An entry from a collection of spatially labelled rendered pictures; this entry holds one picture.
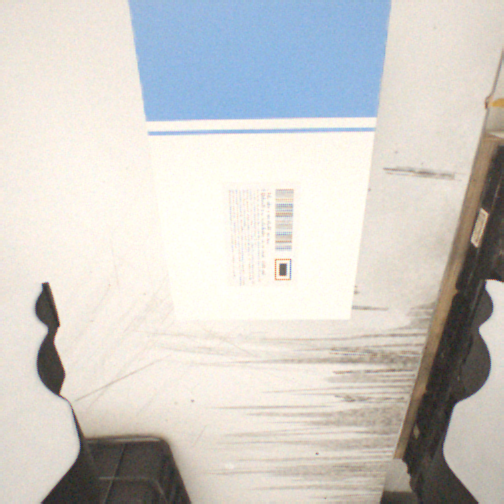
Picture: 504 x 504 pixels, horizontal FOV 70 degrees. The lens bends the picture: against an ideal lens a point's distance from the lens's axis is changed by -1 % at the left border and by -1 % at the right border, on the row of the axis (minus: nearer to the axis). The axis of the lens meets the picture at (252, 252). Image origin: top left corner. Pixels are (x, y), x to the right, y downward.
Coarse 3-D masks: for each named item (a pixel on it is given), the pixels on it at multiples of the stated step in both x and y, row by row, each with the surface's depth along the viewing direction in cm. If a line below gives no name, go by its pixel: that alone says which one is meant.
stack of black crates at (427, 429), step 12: (432, 396) 119; (420, 408) 123; (432, 408) 115; (420, 420) 124; (432, 420) 112; (420, 432) 122; (432, 432) 113; (408, 444) 133; (420, 444) 124; (432, 444) 114; (408, 456) 134; (420, 456) 121; (432, 456) 114; (408, 468) 132; (420, 468) 121; (420, 480) 123; (420, 492) 123
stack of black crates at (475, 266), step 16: (496, 160) 81; (496, 176) 82; (496, 192) 81; (480, 208) 87; (496, 208) 82; (480, 224) 87; (496, 224) 80; (480, 240) 87; (496, 240) 80; (464, 256) 94; (480, 256) 88; (496, 256) 81; (464, 272) 96; (480, 272) 86; (496, 272) 82; (464, 288) 96
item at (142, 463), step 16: (96, 448) 44; (112, 448) 45; (128, 448) 45; (144, 448) 44; (160, 448) 45; (96, 464) 43; (112, 464) 43; (128, 464) 43; (144, 464) 43; (160, 464) 44; (176, 464) 47; (112, 480) 41; (128, 480) 41; (144, 480) 41; (160, 480) 43; (176, 480) 49; (112, 496) 40; (128, 496) 39; (144, 496) 40; (160, 496) 42; (176, 496) 48
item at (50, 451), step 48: (48, 288) 11; (0, 336) 9; (48, 336) 9; (0, 384) 7; (48, 384) 8; (0, 432) 6; (48, 432) 6; (0, 480) 6; (48, 480) 6; (96, 480) 7
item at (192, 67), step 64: (128, 0) 16; (192, 0) 16; (256, 0) 16; (320, 0) 16; (384, 0) 16; (192, 64) 18; (256, 64) 18; (320, 64) 18; (192, 128) 19; (256, 128) 19; (320, 128) 19; (192, 192) 21; (256, 192) 21; (320, 192) 21; (192, 256) 23; (256, 256) 23; (320, 256) 23
